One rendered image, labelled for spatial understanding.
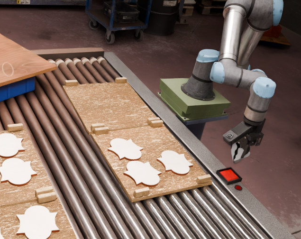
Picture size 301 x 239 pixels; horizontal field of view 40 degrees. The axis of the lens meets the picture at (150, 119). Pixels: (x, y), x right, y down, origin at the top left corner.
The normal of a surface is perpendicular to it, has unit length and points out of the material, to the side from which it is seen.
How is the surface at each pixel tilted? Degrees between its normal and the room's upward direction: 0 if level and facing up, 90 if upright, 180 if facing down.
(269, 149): 0
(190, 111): 90
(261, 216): 0
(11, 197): 0
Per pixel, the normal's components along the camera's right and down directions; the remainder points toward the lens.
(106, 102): 0.18, -0.83
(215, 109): 0.47, 0.54
